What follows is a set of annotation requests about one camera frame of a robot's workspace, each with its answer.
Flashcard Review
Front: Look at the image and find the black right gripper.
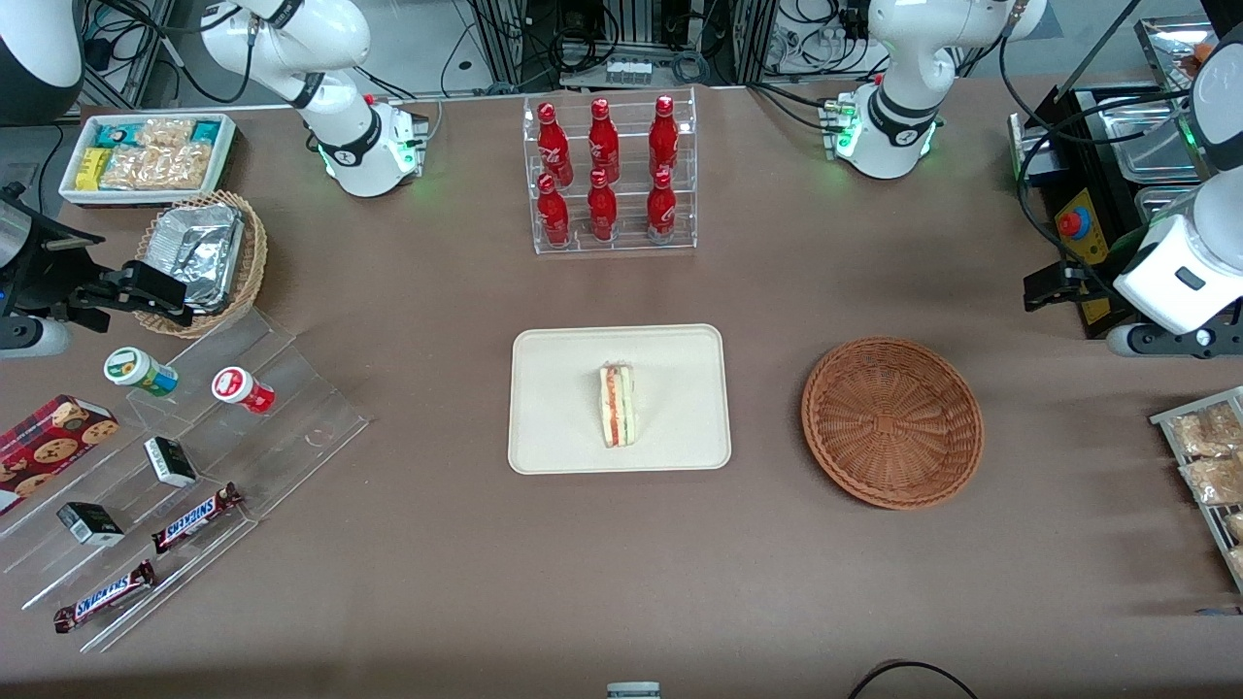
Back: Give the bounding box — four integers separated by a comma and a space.
8, 254, 193, 331

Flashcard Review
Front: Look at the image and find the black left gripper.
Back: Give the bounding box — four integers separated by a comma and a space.
1022, 262, 1129, 315

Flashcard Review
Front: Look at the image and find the triangle sandwich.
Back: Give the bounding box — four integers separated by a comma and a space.
597, 361, 638, 450

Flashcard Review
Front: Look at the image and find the silver foil tray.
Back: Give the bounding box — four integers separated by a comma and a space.
146, 203, 245, 314

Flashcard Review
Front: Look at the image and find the light wicker basket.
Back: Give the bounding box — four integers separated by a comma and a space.
134, 190, 269, 339

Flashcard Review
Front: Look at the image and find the brown round wicker basket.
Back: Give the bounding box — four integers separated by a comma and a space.
801, 336, 986, 511

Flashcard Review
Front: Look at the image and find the stainless steel tray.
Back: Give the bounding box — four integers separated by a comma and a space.
1134, 15, 1225, 93

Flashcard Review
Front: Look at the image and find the cream rectangular tray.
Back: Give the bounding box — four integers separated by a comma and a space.
508, 323, 732, 476

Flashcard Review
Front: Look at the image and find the black control box with e-stop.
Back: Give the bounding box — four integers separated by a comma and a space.
1008, 83, 1215, 341

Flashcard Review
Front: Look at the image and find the green lidded cup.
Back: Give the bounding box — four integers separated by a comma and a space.
104, 347, 180, 397

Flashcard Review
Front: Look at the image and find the red lidded cup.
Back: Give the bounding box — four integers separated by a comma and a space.
212, 366, 276, 416

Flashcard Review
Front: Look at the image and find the clear bag of peanuts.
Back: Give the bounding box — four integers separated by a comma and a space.
136, 118, 197, 150
100, 144, 215, 190

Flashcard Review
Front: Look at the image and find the white rectangular snack bin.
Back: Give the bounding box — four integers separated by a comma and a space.
58, 113, 238, 208

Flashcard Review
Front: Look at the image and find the small black white box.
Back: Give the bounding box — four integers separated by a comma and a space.
56, 502, 125, 547
144, 437, 198, 488

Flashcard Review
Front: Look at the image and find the stainless steel pan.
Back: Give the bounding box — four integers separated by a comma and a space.
1105, 95, 1205, 183

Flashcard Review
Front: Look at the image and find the clear acrylic stepped shelf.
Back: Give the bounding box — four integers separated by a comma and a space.
0, 309, 371, 653

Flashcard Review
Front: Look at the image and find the red cookie box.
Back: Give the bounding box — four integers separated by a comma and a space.
0, 394, 120, 516

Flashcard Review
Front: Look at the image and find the clear bag of snacks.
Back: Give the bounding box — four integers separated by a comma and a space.
1178, 454, 1243, 506
1168, 403, 1243, 459

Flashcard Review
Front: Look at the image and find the brown snickers bar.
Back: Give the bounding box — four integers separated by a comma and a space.
151, 483, 244, 554
53, 560, 157, 634

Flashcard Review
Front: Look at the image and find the red cola bottle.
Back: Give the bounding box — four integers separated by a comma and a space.
537, 175, 571, 247
649, 94, 680, 181
647, 170, 677, 242
588, 97, 621, 183
537, 102, 574, 185
588, 170, 619, 242

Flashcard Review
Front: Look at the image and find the clear acrylic bottle rack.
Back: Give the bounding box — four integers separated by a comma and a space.
522, 85, 698, 255

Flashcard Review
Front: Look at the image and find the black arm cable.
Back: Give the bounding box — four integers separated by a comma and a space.
998, 29, 1200, 287

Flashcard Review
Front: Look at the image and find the white wire rack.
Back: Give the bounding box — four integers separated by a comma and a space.
1150, 385, 1243, 595

